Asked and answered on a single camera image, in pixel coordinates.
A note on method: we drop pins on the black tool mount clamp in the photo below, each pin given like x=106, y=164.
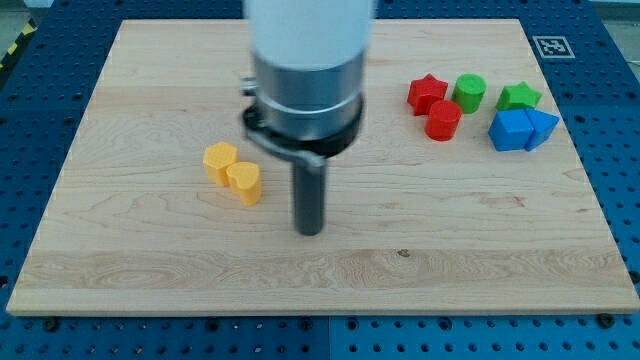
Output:
x=299, y=152

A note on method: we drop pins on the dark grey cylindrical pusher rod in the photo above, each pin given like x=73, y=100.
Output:
x=309, y=189

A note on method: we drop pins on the yellow heart block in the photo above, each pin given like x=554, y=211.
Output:
x=245, y=181

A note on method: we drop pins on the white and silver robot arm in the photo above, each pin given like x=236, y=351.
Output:
x=308, y=89

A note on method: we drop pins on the yellow hexagon block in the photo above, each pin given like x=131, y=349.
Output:
x=217, y=158

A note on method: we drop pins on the wooden board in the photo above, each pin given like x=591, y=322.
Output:
x=414, y=226

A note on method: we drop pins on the red star block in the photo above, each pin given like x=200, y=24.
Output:
x=424, y=92

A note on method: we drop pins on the red cylinder block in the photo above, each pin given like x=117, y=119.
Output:
x=442, y=120

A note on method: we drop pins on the green cylinder block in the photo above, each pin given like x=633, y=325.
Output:
x=468, y=92

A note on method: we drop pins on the blue cube block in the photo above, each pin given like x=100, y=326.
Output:
x=510, y=130

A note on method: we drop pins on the green star block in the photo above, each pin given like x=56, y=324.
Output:
x=519, y=96

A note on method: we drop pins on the blue triangle block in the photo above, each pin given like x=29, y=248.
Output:
x=543, y=124

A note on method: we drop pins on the white fiducial marker tag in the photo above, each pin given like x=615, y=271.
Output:
x=553, y=47

